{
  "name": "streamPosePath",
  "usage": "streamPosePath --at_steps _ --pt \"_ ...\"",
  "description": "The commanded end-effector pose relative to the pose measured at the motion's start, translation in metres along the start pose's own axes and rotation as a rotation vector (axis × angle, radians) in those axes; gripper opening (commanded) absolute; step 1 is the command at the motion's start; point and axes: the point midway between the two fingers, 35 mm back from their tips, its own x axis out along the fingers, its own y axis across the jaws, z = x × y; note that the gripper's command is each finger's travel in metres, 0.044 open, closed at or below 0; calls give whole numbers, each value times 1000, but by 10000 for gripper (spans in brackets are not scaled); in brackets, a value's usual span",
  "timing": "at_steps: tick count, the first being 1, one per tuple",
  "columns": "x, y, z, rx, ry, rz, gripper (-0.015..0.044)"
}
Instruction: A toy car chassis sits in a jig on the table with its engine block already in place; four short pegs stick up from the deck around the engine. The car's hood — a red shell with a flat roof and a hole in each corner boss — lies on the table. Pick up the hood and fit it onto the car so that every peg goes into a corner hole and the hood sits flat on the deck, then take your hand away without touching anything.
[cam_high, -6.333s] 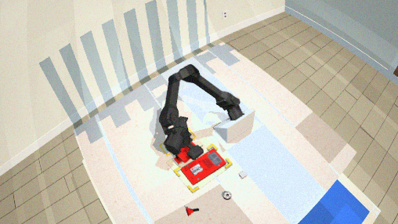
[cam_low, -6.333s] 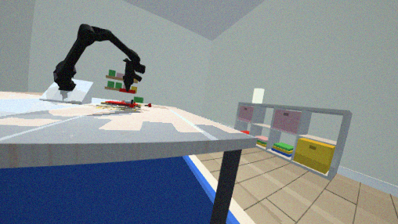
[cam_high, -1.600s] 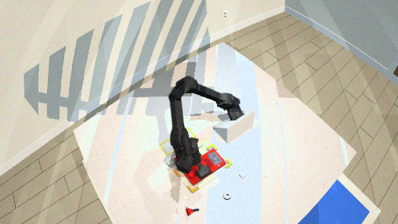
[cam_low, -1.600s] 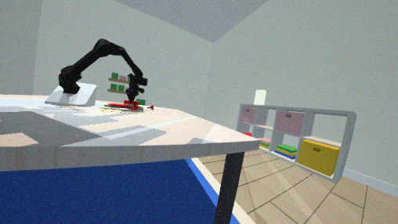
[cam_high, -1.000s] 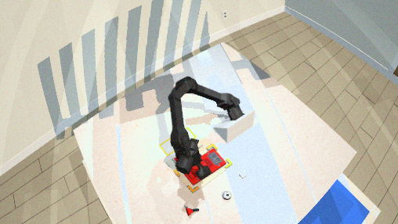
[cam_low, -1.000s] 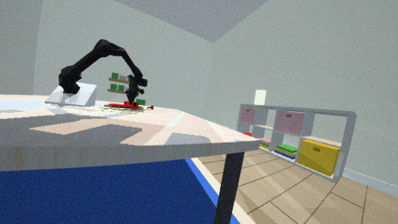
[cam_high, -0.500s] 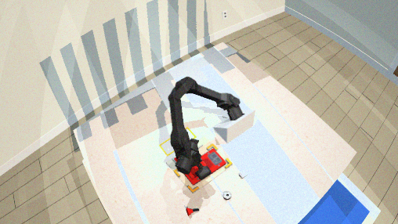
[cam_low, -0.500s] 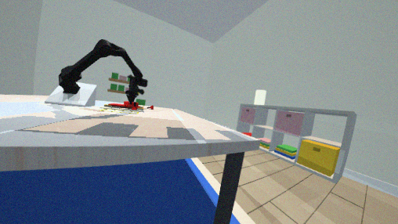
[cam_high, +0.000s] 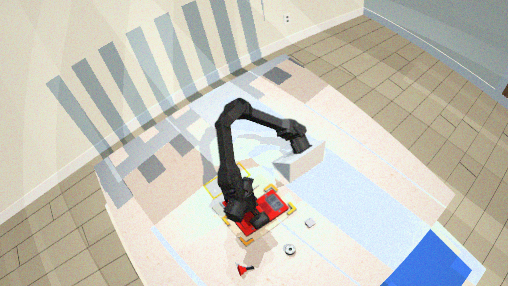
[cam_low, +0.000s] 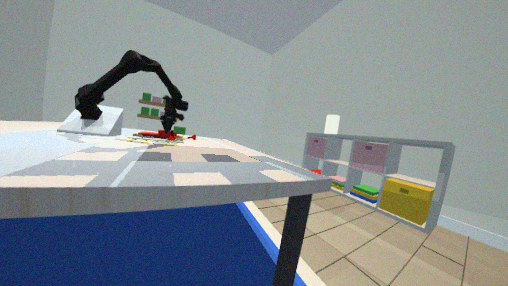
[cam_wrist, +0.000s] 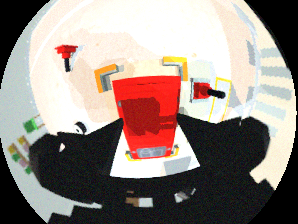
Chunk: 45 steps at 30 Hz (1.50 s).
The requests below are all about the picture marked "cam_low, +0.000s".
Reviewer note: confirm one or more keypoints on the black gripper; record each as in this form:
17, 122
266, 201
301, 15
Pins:
167, 119

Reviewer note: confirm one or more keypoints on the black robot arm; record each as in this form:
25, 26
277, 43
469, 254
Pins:
90, 95

